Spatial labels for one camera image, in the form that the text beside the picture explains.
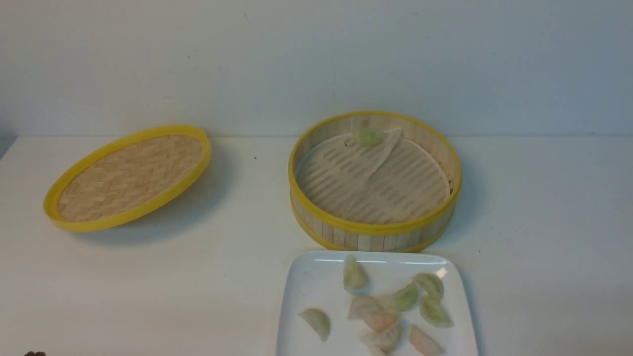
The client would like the pale green dumpling top plate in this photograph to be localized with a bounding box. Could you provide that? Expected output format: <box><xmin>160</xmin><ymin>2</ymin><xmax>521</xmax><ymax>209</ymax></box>
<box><xmin>342</xmin><ymin>255</ymin><xmax>368</xmax><ymax>291</ymax></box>

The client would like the white square plate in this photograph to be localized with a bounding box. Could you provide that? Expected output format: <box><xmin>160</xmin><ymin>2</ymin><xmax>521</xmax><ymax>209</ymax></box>
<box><xmin>275</xmin><ymin>251</ymin><xmax>479</xmax><ymax>356</ymax></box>

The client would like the pink dumpling plate centre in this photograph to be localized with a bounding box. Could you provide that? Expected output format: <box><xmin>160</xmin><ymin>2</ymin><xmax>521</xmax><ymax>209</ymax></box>
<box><xmin>347</xmin><ymin>295</ymin><xmax>398</xmax><ymax>333</ymax></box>

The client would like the pink dumpling plate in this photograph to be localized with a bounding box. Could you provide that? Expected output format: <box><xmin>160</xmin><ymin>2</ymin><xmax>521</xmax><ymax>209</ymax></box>
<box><xmin>408</xmin><ymin>324</ymin><xmax>445</xmax><ymax>356</ymax></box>
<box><xmin>347</xmin><ymin>295</ymin><xmax>398</xmax><ymax>333</ymax></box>

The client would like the green dumpling plate left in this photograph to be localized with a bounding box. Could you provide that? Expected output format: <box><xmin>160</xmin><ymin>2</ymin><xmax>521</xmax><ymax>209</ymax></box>
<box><xmin>298</xmin><ymin>308</ymin><xmax>331</xmax><ymax>343</ymax></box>

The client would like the green dumpling plate centre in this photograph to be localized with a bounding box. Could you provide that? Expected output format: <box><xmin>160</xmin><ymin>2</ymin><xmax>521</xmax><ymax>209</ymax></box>
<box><xmin>378</xmin><ymin>282</ymin><xmax>420</xmax><ymax>313</ymax></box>

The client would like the green dumpling plate upper right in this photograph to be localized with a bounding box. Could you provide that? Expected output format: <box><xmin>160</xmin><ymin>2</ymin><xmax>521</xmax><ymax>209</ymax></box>
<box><xmin>412</xmin><ymin>273</ymin><xmax>445</xmax><ymax>302</ymax></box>

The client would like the pale dumpling plate bottom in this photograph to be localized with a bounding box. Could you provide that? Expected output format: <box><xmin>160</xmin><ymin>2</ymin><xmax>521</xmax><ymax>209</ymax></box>
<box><xmin>360</xmin><ymin>322</ymin><xmax>403</xmax><ymax>356</ymax></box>

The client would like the pink dumpling plate bottom right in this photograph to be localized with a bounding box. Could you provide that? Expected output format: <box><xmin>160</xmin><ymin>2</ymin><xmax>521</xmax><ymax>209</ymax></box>
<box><xmin>408</xmin><ymin>324</ymin><xmax>445</xmax><ymax>356</ymax></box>

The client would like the yellow rimmed bamboo steamer basket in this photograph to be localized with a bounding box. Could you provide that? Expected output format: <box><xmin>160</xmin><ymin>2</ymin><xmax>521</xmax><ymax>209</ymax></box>
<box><xmin>288</xmin><ymin>111</ymin><xmax>462</xmax><ymax>252</ymax></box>

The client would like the white steamer liner cloth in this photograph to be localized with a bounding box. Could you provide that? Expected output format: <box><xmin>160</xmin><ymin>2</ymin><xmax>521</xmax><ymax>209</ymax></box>
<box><xmin>293</xmin><ymin>128</ymin><xmax>450</xmax><ymax>224</ymax></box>

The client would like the yellow rimmed bamboo steamer lid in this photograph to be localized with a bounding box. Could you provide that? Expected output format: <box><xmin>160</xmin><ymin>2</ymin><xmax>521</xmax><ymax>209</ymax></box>
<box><xmin>43</xmin><ymin>125</ymin><xmax>212</xmax><ymax>232</ymax></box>

